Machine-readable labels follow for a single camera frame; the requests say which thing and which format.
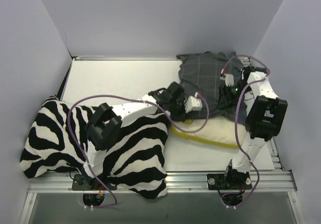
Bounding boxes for white pillow with yellow edge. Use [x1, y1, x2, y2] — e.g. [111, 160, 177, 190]
[171, 116, 238, 149]

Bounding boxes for dark grey checked pillowcase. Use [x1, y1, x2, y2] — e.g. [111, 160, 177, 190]
[176, 51, 243, 121]

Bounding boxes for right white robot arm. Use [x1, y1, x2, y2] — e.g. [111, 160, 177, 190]
[218, 66, 288, 188]

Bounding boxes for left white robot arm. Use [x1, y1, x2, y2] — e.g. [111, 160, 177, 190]
[81, 82, 193, 189]

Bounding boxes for zebra striped cushion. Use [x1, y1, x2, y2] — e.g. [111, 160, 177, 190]
[20, 95, 169, 199]

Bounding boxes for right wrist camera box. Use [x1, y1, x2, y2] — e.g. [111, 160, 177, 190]
[220, 73, 234, 87]

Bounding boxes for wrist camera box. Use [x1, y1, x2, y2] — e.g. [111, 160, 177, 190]
[185, 96, 203, 113]
[220, 73, 234, 87]

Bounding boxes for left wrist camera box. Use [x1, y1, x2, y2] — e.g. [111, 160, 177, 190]
[185, 96, 203, 113]

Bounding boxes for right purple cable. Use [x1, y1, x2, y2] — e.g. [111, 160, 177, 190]
[220, 55, 271, 207]

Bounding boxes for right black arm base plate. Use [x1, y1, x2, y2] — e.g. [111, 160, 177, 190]
[207, 173, 252, 190]

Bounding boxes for aluminium rail frame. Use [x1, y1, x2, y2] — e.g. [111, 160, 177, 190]
[19, 55, 299, 224]

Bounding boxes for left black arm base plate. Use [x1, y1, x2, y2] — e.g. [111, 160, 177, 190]
[69, 173, 102, 191]

